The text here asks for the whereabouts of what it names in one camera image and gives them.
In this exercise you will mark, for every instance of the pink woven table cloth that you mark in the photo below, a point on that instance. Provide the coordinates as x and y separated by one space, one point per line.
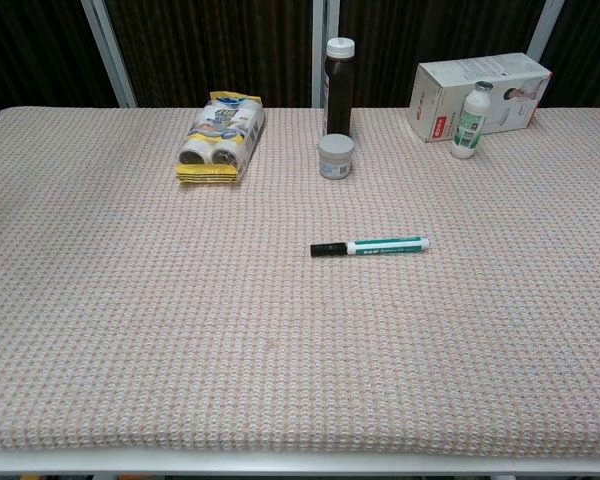
280 350

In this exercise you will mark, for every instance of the grey partition post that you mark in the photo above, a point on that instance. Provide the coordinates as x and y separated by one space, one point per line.
320 30
111 55
545 25

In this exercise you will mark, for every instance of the grey metal table frame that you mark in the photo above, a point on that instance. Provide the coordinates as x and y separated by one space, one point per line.
300 462

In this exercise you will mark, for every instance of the yellow packaged roll pack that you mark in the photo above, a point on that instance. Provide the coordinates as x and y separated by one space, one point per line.
220 135

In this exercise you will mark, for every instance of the white red cardboard box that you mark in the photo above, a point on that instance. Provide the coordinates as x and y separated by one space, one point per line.
440 100

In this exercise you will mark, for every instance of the black marker cap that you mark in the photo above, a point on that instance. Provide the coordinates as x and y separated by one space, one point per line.
327 249

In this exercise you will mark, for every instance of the small grey lidded jar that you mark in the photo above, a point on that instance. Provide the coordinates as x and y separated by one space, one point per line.
335 157

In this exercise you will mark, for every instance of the white green marker pen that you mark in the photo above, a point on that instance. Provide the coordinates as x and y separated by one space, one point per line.
387 245

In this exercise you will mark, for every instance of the small white bottle green label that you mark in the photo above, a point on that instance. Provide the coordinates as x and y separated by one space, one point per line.
472 122

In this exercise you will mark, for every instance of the dark pleated partition panel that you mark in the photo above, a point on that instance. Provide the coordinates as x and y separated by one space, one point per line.
590 45
30 50
430 30
215 45

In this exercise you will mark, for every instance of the dark brown bottle white cap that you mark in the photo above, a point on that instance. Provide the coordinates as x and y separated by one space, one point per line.
339 90

